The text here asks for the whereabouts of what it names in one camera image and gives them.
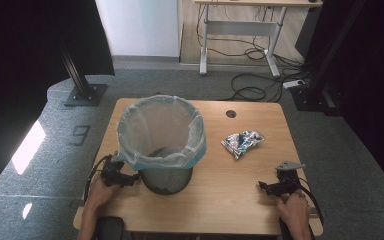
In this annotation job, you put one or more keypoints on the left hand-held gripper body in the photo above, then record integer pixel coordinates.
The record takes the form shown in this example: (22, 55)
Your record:
(111, 168)

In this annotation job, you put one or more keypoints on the black mesh trash bin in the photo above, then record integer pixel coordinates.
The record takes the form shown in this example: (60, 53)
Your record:
(166, 180)

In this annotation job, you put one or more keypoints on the black curtain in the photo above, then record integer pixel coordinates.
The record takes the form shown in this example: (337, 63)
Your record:
(20, 66)
(376, 83)

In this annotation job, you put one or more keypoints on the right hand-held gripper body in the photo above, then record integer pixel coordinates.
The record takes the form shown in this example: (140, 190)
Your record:
(288, 178)

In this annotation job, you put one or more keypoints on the person's right hand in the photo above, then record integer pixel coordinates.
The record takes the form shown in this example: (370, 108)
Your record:
(296, 211)

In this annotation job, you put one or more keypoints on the white power strip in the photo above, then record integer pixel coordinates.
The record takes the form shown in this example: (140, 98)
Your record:
(293, 84)

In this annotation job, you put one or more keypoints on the white frame desk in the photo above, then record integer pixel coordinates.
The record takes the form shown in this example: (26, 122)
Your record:
(241, 28)

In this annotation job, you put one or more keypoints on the person's left hand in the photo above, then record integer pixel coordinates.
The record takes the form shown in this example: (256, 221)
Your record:
(99, 193)

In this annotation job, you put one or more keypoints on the black metal stand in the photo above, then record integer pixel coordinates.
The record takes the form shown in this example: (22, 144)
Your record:
(316, 93)
(80, 83)

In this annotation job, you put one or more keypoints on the silver blue snack packet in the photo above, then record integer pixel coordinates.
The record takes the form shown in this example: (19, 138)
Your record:
(241, 142)

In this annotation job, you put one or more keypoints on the black chair armrest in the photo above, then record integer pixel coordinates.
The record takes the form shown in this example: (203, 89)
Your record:
(109, 228)

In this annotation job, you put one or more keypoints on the translucent plastic bin liner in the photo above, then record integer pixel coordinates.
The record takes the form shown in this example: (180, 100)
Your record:
(153, 133)

